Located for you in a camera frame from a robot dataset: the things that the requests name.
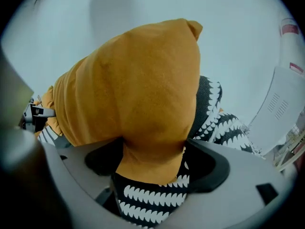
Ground white water dispenser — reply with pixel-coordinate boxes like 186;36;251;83
247;65;305;154

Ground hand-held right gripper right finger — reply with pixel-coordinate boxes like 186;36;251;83
162;138;297;229

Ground orange sofa with striped cover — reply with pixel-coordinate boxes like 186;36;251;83
38;75;264;228

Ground brown seat wooden chair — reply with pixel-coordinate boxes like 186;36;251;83
274;124;305;174

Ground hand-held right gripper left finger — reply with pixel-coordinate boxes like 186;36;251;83
44;137;148;229

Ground clear water dispenser bottle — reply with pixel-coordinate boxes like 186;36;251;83
278;18;305;75

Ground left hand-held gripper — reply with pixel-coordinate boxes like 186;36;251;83
20;98;57;132

